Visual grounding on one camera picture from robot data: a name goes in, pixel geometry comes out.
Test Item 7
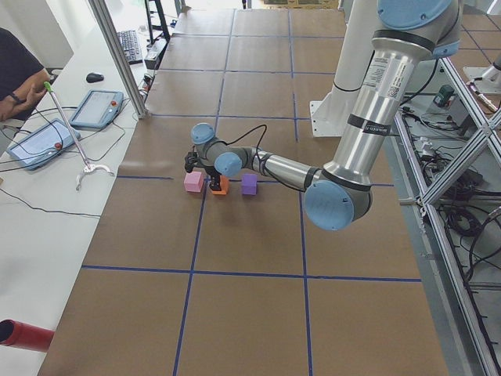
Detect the green power adapter box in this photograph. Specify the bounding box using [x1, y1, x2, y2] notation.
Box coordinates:
[433, 84, 455, 107]

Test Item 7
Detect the black keyboard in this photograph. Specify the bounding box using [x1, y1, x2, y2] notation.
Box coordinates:
[117, 30, 142, 64]

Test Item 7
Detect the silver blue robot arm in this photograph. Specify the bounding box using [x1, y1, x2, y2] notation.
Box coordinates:
[185, 1, 463, 231]

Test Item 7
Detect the aluminium frame post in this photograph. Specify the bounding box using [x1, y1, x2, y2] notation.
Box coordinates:
[88, 0, 148, 119]

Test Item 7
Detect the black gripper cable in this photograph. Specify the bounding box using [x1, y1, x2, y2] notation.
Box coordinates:
[225, 124, 269, 152]

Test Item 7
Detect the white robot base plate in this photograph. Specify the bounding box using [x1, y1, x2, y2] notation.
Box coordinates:
[309, 101, 328, 137]

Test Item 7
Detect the near blue teach pendant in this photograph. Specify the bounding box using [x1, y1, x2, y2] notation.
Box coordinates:
[7, 119, 74, 170]

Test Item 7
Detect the purple foam cube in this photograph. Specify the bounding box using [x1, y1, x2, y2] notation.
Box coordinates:
[241, 173, 258, 196]

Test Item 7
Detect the pink foam cube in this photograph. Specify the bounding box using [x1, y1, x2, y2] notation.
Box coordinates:
[183, 171, 204, 193]

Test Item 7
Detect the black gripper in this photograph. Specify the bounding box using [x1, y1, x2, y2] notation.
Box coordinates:
[204, 166, 221, 192]

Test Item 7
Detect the far blue teach pendant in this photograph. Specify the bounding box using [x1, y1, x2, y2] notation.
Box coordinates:
[69, 89, 124, 130]

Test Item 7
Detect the metal reacher grabber stick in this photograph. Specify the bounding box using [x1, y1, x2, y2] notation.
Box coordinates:
[44, 81, 115, 191]

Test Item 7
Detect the aluminium truss frame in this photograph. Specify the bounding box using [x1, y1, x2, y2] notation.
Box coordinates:
[395, 58, 500, 375]

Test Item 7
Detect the person in black shirt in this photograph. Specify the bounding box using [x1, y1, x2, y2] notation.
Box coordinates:
[1, 28, 50, 121]

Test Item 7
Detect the black computer mouse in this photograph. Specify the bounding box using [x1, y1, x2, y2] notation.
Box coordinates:
[85, 72, 104, 83]

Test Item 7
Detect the orange foam cube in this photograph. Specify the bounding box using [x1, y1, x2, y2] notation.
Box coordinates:
[211, 175, 229, 195]

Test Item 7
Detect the red cylinder tube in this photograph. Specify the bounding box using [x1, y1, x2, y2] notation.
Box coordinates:
[1, 319, 55, 353]

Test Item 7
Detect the blue teach pendant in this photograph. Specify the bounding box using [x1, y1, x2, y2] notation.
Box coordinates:
[7, 119, 74, 170]
[69, 89, 124, 130]

